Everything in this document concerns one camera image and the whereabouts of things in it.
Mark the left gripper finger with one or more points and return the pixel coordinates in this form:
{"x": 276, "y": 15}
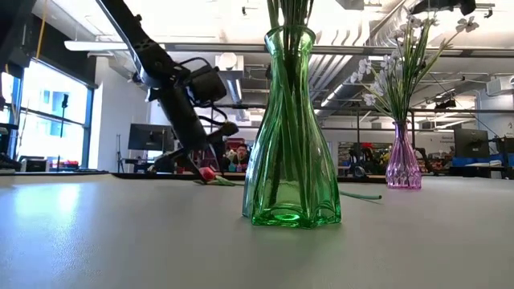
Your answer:
{"x": 223, "y": 134}
{"x": 172, "y": 160}

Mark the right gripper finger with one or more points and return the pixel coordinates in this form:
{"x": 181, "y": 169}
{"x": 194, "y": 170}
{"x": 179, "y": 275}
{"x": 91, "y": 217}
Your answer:
{"x": 466, "y": 6}
{"x": 427, "y": 5}

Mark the red artificial tulip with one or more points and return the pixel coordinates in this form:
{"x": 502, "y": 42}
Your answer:
{"x": 207, "y": 173}

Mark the white artificial flower bunch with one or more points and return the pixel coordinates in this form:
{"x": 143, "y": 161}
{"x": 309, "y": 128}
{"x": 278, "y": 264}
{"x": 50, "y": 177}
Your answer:
{"x": 401, "y": 88}

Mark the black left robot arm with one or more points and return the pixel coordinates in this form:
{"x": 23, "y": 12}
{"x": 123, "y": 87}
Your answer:
{"x": 144, "y": 44}

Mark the green glass vase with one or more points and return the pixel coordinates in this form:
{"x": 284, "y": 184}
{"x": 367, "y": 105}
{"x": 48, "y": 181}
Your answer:
{"x": 291, "y": 160}

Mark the pink glass vase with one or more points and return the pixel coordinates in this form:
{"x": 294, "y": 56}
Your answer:
{"x": 402, "y": 164}

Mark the person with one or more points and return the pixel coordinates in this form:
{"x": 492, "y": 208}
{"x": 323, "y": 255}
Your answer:
{"x": 240, "y": 155}
{"x": 368, "y": 146}

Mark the black room monitor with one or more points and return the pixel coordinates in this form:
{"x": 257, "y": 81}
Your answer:
{"x": 148, "y": 137}
{"x": 471, "y": 142}

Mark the white round ceiling lamp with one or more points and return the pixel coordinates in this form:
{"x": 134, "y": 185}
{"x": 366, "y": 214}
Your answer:
{"x": 228, "y": 60}

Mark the black stand by window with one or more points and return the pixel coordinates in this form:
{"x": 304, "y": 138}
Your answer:
{"x": 64, "y": 104}

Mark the large blue-framed window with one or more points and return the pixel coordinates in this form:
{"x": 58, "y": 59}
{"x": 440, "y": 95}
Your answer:
{"x": 52, "y": 120}

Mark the blue storage bins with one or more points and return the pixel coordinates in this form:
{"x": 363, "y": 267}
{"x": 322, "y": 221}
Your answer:
{"x": 482, "y": 160}

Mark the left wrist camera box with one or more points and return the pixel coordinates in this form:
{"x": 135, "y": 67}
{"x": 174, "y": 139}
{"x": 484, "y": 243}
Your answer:
{"x": 209, "y": 84}

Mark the silver ceiling duct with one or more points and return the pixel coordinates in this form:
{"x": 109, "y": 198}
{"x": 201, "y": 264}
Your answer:
{"x": 353, "y": 60}

